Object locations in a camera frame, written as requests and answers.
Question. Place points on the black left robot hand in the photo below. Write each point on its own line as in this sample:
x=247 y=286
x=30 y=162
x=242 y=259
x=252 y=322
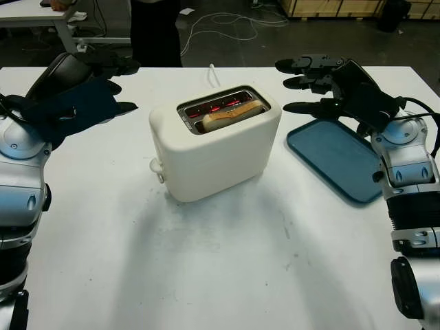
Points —
x=62 y=70

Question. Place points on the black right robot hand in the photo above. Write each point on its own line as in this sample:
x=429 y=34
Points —
x=347 y=77

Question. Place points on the person bare hand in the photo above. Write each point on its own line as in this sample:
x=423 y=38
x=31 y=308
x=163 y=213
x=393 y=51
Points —
x=59 y=5

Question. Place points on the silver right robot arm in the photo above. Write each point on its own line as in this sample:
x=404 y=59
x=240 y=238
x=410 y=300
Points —
x=405 y=161

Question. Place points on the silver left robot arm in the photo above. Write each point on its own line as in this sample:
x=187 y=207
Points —
x=20 y=178

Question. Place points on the person in black trousers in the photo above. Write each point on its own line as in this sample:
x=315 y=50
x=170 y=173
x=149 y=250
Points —
x=154 y=34

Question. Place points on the toast slice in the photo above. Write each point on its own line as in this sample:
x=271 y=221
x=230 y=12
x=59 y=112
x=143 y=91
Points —
x=227 y=117

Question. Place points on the white two-slot toaster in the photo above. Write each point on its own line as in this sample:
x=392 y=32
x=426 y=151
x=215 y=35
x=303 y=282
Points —
x=213 y=161

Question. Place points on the black device on desk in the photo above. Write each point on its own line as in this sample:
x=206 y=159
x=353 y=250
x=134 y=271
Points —
x=44 y=2

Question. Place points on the white crumpled cloth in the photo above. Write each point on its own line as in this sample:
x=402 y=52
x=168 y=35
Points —
x=77 y=16

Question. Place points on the white desk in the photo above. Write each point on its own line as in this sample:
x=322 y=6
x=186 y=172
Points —
x=31 y=15

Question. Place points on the wooden crate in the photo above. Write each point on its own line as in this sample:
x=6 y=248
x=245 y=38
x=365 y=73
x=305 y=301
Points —
x=326 y=7

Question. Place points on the blue plastic tray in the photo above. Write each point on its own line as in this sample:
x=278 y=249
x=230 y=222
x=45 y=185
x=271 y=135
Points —
x=330 y=161

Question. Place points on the white paper sheet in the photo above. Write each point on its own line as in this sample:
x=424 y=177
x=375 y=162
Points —
x=186 y=11

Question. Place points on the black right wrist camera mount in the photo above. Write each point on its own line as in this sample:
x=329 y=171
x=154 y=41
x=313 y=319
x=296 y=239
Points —
x=371 y=113

